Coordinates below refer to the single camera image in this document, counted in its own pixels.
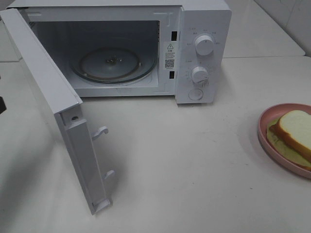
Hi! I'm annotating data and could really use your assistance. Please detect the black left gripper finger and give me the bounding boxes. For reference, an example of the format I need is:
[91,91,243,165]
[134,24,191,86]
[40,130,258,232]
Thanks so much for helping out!
[0,97,6,114]

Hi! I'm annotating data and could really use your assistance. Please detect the white microwave door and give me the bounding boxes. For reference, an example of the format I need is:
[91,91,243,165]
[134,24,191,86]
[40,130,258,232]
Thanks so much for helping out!
[0,8,114,214]

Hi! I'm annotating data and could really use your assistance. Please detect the round door release button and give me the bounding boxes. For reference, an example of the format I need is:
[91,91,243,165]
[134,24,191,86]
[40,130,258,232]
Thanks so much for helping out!
[189,89,203,100]

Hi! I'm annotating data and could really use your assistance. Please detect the white microwave knob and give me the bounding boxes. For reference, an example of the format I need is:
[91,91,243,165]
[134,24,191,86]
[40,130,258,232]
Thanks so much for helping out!
[191,66,209,83]
[194,34,214,56]

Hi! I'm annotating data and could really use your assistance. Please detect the pink round plate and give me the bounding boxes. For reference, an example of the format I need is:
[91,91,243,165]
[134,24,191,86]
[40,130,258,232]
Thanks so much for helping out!
[257,103,311,180]

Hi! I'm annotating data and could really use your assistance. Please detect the sandwich with lettuce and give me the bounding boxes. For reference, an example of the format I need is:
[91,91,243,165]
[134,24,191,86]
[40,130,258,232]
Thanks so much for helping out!
[266,110,311,171]

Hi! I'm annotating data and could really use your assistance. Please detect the glass microwave turntable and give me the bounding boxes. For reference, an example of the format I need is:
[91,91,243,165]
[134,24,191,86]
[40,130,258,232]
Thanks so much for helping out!
[70,47,157,84]

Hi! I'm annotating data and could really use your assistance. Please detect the white warning label sticker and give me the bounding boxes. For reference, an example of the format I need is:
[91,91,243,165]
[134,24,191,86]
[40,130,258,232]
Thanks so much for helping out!
[163,41,178,70]

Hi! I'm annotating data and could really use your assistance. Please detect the white microwave oven body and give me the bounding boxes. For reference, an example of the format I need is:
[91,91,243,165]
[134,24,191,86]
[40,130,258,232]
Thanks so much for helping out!
[6,0,232,104]

